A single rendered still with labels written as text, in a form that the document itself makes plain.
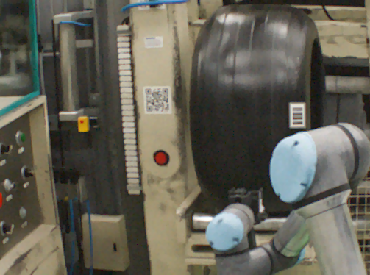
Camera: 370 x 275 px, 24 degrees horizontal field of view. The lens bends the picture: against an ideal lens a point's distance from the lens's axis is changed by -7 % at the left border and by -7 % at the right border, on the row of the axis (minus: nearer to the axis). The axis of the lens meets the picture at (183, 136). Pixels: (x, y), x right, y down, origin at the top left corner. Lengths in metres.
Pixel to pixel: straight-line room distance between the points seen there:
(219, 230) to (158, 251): 0.74
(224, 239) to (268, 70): 0.51
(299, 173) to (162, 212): 1.01
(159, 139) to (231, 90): 0.35
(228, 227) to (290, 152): 0.32
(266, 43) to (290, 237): 0.56
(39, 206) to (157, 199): 0.34
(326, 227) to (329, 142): 0.16
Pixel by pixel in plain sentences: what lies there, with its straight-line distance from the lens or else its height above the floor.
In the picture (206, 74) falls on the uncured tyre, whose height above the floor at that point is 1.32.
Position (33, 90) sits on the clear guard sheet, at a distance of 2.40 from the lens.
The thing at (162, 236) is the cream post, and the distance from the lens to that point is 2.56.
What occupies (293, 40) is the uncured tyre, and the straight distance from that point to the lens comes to 2.25.
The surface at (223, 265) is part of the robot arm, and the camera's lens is 1.90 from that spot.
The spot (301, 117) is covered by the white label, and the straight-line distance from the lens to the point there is 2.18.
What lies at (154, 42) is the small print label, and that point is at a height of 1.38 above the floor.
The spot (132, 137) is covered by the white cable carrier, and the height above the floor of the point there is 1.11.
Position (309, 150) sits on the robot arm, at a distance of 1.58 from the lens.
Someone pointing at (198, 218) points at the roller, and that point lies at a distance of 2.43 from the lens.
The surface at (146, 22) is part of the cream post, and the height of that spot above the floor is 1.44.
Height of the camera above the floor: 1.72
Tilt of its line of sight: 14 degrees down
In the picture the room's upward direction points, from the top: 4 degrees counter-clockwise
